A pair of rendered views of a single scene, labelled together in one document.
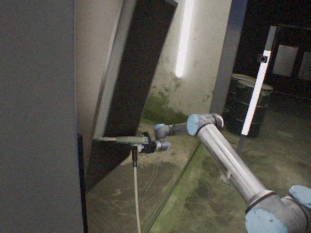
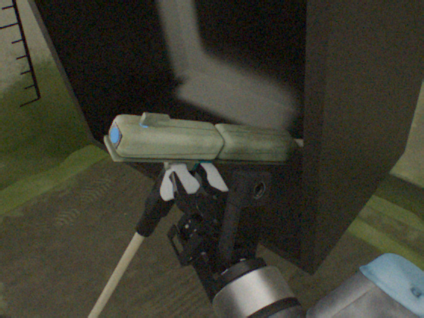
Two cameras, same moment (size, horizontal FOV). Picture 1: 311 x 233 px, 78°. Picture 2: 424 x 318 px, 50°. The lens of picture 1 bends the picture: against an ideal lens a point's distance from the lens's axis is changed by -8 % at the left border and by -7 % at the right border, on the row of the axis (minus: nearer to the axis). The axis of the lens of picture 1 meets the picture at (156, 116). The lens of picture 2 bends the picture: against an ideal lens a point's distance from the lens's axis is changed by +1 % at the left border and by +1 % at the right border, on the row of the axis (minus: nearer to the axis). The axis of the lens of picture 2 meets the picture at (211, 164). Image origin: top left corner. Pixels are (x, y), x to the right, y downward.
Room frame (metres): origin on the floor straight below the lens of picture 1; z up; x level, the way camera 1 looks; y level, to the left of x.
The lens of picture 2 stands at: (1.46, -0.35, 1.07)
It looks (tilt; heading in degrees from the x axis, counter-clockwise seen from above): 37 degrees down; 109
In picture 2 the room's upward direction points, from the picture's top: straight up
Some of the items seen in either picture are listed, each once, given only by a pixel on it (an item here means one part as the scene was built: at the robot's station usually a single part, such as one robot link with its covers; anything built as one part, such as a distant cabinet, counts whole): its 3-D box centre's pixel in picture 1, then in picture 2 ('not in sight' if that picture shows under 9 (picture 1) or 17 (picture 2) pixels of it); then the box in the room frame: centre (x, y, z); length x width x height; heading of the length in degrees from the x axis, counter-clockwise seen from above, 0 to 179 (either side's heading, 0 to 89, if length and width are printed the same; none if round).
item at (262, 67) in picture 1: (255, 95); not in sight; (1.86, -0.90, 1.02); 0.06 x 0.02 x 0.83; 68
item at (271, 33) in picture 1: (250, 113); not in sight; (1.89, -0.92, 0.82); 0.05 x 0.05 x 1.64; 68
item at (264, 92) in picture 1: (248, 109); not in sight; (3.29, -1.55, 0.44); 0.59 x 0.58 x 0.89; 172
